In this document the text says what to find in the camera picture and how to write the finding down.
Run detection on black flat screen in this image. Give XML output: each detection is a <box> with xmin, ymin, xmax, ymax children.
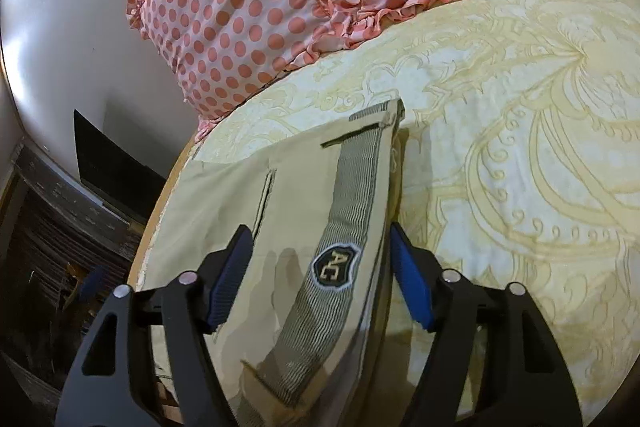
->
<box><xmin>73</xmin><ymin>109</ymin><xmax>167</xmax><ymax>224</ymax></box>

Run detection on dark wooden cabinet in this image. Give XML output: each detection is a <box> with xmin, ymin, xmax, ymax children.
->
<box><xmin>0</xmin><ymin>142</ymin><xmax>143</xmax><ymax>358</ymax></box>

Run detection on cream patterned bed sheet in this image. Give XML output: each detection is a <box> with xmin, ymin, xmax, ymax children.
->
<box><xmin>192</xmin><ymin>0</ymin><xmax>640</xmax><ymax>427</ymax></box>

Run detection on beige pants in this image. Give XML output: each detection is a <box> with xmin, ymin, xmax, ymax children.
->
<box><xmin>136</xmin><ymin>97</ymin><xmax>407</xmax><ymax>427</ymax></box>

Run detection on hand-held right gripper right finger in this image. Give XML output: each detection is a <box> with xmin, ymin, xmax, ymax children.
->
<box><xmin>389</xmin><ymin>222</ymin><xmax>584</xmax><ymax>427</ymax></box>

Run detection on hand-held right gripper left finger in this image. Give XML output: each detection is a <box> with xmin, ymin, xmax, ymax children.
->
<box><xmin>55</xmin><ymin>225</ymin><xmax>255</xmax><ymax>427</ymax></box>

